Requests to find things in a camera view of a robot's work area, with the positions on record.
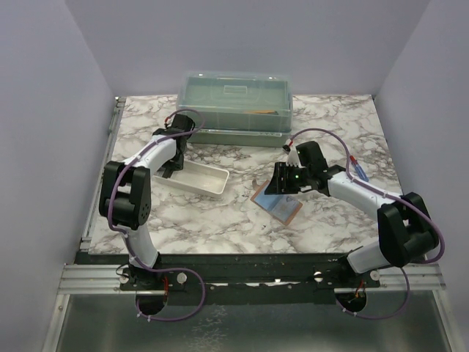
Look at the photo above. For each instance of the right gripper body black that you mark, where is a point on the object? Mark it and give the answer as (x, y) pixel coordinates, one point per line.
(305, 173)

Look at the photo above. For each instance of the green clear-lid storage box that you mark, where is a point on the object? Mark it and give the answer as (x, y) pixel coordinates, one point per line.
(242, 109)

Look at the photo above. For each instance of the white rectangular tray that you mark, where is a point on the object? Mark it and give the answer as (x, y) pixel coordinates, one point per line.
(196, 178)

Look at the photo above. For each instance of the red blue screwdriver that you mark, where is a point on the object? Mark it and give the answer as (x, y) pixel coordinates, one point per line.
(358, 169)

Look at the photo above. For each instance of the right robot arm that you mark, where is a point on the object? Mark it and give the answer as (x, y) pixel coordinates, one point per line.
(404, 231)

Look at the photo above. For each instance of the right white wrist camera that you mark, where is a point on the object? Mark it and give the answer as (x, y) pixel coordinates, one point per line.
(292, 154)

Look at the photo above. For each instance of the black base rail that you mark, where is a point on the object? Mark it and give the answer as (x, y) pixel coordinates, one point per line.
(239, 279)

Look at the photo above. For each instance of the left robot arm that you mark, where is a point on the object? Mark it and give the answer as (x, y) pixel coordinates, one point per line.
(125, 195)

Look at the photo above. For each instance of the brown leather card holder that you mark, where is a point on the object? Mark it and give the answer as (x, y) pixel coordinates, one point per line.
(281, 207)

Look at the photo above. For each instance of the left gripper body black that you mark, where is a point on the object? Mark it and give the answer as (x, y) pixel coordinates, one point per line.
(175, 163)

